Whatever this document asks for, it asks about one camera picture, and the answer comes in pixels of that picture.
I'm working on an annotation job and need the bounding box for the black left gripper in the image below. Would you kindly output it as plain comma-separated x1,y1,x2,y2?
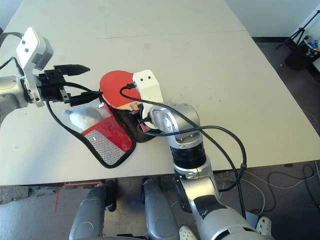
37,64,103,107

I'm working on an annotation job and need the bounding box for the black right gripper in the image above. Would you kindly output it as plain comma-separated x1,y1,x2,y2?
129,109,144,123

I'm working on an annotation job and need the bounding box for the red black paddle case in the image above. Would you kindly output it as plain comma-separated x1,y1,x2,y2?
45,81,163,170

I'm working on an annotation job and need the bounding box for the red ping-pong paddle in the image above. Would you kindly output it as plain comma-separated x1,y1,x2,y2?
99,69,146,112

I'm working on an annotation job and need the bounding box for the white plastic bag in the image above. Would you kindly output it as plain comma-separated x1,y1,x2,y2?
62,106,103,131

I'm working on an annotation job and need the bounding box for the grey right robot leg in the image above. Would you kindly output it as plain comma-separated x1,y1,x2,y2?
142,177,181,240

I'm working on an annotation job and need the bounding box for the grey robot leg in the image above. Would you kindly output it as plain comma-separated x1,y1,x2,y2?
142,177,181,240
68,183,117,240

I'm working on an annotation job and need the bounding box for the grey left robot leg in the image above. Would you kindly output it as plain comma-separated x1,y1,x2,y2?
68,183,117,240

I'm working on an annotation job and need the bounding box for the red tape line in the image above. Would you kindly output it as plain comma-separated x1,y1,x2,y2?
54,181,103,213

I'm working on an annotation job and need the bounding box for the grey foot pedal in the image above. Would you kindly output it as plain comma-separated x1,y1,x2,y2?
246,211,261,228

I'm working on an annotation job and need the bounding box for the black bin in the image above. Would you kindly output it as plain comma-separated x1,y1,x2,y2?
284,41,317,71

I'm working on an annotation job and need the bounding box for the black tripod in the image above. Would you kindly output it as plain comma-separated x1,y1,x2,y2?
274,9,320,51

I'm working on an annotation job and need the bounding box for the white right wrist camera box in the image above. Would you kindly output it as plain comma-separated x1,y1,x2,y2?
131,69,165,131

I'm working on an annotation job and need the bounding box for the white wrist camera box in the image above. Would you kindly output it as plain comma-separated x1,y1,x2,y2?
131,69,165,131
15,26,55,108

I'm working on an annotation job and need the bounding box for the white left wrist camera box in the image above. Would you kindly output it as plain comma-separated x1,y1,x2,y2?
15,26,55,108

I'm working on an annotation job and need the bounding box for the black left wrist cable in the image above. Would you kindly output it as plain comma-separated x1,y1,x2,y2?
0,31,26,76

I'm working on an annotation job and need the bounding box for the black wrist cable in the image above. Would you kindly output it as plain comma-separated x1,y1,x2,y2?
119,82,248,218
0,31,26,76

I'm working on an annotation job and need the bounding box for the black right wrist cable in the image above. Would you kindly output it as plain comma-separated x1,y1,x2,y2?
119,82,248,218

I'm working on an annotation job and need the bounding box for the white floor cable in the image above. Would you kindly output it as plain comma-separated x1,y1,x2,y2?
239,172,276,218

